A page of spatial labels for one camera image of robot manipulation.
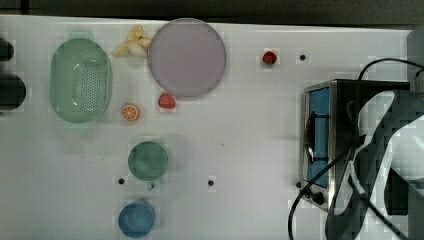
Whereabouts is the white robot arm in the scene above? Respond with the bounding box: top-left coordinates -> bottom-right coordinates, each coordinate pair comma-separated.
325,90 -> 423,240

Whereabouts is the round lilac plate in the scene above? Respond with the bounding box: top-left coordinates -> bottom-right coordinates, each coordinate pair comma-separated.
148,18 -> 226,97

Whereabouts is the orange slice toy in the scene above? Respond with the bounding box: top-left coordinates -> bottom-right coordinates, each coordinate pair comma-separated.
121,104 -> 140,121

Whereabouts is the small red strawberry toy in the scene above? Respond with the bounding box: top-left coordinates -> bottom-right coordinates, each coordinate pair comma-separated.
262,51 -> 278,65

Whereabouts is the peeled toy banana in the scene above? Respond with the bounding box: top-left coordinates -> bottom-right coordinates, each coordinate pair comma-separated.
112,25 -> 151,58

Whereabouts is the blue round bowl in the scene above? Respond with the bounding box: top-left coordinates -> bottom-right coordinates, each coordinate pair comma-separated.
118,199 -> 156,238

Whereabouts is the green perforated colander basket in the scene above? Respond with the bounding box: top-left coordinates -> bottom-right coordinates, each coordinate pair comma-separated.
49,38 -> 112,123

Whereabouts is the black round object lower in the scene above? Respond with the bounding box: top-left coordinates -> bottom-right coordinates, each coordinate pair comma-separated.
0,73 -> 26,111

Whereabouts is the black round object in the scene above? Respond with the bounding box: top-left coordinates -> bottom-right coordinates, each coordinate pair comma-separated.
0,73 -> 26,111
0,38 -> 15,61

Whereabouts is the black round object upper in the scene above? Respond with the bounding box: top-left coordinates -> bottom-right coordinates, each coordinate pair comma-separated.
0,38 -> 15,61

